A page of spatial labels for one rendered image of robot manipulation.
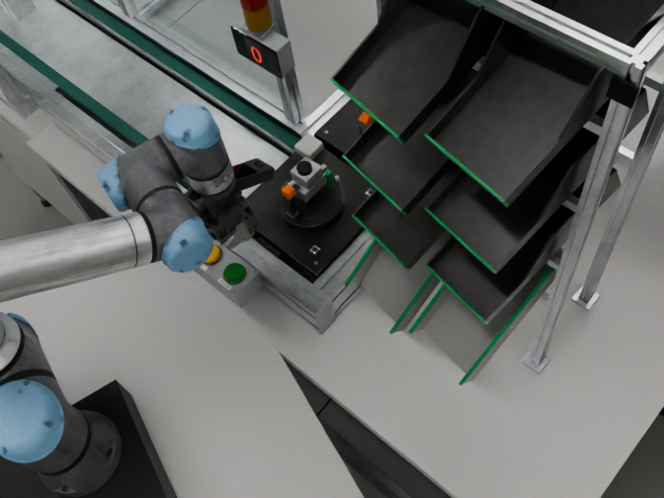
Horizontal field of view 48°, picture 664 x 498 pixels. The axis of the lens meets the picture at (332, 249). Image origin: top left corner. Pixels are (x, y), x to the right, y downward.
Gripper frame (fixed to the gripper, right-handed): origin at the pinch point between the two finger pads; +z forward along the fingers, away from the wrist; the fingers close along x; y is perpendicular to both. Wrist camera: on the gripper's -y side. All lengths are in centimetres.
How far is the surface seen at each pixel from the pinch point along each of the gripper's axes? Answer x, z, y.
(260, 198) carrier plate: -8.9, 8.6, -10.4
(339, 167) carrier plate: -0.8, 8.6, -26.2
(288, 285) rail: 9.2, 9.6, 0.5
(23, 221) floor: -135, 106, 17
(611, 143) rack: 54, -48, -19
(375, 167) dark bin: 25.3, -30.2, -10.4
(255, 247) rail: -1.9, 9.6, -1.5
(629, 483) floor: 83, 106, -41
